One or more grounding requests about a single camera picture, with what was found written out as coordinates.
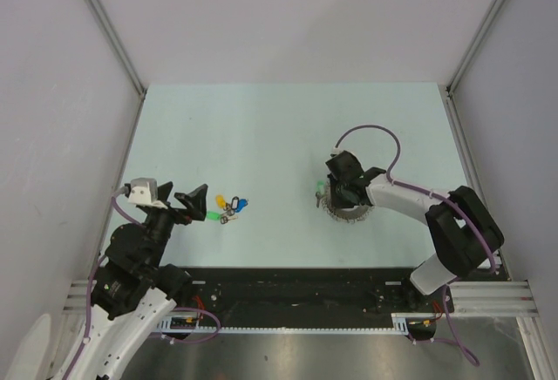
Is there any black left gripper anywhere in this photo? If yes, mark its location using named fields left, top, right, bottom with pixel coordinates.
left=144, top=180, right=208, bottom=269

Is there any steel disc with key rings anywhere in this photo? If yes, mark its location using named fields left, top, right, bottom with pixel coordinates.
left=324, top=204, right=373, bottom=223

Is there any blue tag key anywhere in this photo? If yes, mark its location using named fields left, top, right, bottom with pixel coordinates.
left=235, top=199, right=248, bottom=213

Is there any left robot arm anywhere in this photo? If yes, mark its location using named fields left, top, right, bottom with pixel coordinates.
left=54, top=178, right=208, bottom=379

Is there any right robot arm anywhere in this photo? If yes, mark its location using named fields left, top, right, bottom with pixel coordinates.
left=325, top=151, right=505, bottom=311

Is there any loose yellow tag key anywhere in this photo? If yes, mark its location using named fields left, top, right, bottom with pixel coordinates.
left=215, top=194, right=227, bottom=209

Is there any black tag key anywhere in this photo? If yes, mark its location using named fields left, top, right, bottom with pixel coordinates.
left=222, top=196, right=239, bottom=214

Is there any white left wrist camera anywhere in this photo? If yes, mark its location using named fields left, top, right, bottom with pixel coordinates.
left=127, top=178, right=158, bottom=206

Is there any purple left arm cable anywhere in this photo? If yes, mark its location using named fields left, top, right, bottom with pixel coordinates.
left=51, top=186, right=221, bottom=380

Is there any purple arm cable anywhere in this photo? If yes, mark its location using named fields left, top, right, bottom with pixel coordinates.
left=51, top=186, right=221, bottom=380
left=335, top=124, right=501, bottom=276

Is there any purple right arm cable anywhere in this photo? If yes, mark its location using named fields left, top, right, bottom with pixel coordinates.
left=335, top=124, right=501, bottom=276

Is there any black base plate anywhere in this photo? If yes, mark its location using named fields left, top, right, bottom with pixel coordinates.
left=187, top=268, right=457, bottom=329

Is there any aluminium rail right side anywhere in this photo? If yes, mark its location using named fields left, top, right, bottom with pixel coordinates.
left=443, top=87, right=505, bottom=268

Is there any white slotted cable duct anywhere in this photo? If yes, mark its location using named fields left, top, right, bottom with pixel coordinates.
left=152, top=316, right=408, bottom=338

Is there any left aluminium frame post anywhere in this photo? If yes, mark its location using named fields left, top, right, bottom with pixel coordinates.
left=84, top=0, right=146, bottom=99

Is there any aluminium frame post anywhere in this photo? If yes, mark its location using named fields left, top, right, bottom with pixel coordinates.
left=446, top=0, right=507, bottom=97
left=84, top=0, right=146, bottom=99

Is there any right aluminium frame post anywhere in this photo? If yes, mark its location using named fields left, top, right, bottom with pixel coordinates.
left=446, top=0, right=507, bottom=97

